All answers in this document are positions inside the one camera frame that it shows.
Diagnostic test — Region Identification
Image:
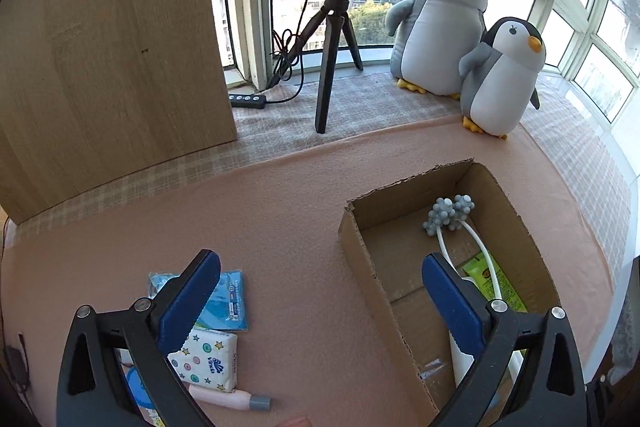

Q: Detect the pink blanket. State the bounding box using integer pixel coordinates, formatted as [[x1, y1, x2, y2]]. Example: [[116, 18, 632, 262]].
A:
[[0, 112, 616, 427]]

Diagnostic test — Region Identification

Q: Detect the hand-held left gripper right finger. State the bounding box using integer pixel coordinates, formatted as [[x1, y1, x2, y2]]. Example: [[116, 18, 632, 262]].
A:
[[421, 253, 587, 427]]

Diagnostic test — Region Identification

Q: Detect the green tube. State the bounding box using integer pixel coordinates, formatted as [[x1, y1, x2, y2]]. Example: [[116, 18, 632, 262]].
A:
[[460, 254, 530, 353]]

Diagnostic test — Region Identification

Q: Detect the black power adapter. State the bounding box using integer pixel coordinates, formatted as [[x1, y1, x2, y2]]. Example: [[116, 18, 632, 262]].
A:
[[4, 344, 30, 392]]

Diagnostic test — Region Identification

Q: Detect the beige checked cloth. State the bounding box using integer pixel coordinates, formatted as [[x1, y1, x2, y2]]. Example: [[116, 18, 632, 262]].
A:
[[5, 69, 640, 288]]

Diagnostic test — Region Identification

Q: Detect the blue round tape measure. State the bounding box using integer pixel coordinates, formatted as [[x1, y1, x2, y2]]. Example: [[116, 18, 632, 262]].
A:
[[125, 366, 156, 408]]

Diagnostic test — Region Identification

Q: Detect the white massager with grey balls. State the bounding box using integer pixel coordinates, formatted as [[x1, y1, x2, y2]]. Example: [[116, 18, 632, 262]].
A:
[[422, 194, 526, 395]]

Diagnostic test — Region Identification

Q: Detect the large light wooden board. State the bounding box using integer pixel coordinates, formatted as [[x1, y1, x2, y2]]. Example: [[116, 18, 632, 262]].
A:
[[0, 0, 238, 225]]

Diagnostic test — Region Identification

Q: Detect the star print tissue pack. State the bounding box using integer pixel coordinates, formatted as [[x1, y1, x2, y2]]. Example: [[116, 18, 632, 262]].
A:
[[166, 326, 239, 394]]

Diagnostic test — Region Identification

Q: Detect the large grey penguin plush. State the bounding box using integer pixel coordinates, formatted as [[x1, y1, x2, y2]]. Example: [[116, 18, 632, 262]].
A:
[[385, 0, 490, 100]]

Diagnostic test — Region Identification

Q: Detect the black ring light cable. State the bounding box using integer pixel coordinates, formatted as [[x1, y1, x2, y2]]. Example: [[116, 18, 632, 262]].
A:
[[267, 0, 321, 105]]

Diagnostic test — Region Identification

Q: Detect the blue plastic packet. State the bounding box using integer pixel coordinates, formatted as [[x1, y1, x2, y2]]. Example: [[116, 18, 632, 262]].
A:
[[147, 268, 250, 333]]

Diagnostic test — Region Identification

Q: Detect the pink lip balm stick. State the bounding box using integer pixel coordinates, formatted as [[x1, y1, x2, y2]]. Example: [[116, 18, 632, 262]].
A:
[[187, 382, 272, 413]]

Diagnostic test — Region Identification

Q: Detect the small grey penguin plush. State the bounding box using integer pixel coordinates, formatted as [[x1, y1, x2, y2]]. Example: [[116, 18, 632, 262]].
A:
[[459, 17, 547, 140]]

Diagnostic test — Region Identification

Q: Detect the black inline remote control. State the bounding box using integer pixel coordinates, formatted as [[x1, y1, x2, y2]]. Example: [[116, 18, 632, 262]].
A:
[[229, 94, 267, 109]]

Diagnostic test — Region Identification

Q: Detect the cardboard box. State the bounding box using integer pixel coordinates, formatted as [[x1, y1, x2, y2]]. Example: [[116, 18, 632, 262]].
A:
[[338, 159, 561, 415]]

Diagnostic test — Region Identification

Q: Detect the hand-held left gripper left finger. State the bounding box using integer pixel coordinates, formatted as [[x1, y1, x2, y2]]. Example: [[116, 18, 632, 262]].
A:
[[56, 249, 222, 427]]

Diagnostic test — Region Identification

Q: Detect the black tripod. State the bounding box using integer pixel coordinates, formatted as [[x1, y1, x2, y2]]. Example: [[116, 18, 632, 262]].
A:
[[270, 0, 365, 134]]

